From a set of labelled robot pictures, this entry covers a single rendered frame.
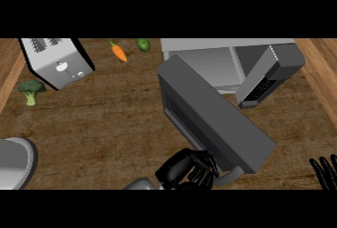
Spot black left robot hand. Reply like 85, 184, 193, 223
153, 147, 220, 191

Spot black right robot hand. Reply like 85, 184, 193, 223
307, 154, 337, 191

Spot dark grey microwave door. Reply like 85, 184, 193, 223
156, 53, 277, 187

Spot grey microwave body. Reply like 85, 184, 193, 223
159, 37, 307, 110

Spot grey round pot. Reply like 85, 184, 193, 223
0, 136, 39, 191

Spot orange carrot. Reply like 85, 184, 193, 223
107, 40, 128, 63

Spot green avocado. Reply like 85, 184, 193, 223
135, 38, 152, 53

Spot green broccoli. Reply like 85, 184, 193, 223
16, 79, 47, 107

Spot silver toaster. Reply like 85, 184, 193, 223
17, 37, 96, 91

